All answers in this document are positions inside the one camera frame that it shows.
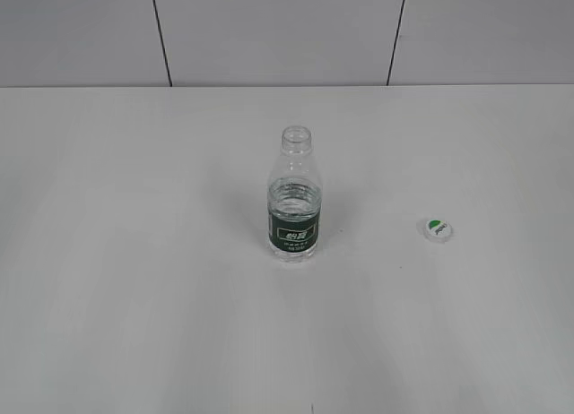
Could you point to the clear water bottle green label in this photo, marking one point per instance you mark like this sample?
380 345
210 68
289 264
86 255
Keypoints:
294 197

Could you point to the white green bottle cap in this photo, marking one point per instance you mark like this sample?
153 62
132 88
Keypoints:
436 231

